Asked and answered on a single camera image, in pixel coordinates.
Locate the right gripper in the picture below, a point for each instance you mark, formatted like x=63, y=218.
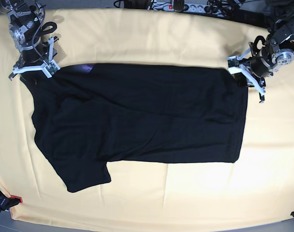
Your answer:
x=28, y=55

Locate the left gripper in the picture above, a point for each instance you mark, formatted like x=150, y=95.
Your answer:
x=260, y=66

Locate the black T-shirt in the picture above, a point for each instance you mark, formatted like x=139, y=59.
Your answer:
x=131, y=112

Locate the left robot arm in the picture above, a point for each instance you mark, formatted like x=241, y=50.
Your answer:
x=280, y=41

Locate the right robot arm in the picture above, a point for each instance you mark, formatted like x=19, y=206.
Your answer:
x=26, y=28

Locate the white power strip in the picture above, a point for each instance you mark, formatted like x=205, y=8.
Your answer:
x=168, y=6

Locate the yellow table cloth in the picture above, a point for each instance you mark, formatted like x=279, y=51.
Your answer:
x=152, y=197

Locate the black orange spring clamp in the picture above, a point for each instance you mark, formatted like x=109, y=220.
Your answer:
x=6, y=203

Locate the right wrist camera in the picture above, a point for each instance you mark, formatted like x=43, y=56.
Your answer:
x=50, y=69

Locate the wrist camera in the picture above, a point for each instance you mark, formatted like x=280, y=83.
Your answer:
x=50, y=69
x=233, y=65

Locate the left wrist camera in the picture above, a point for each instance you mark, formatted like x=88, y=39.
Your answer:
x=233, y=65

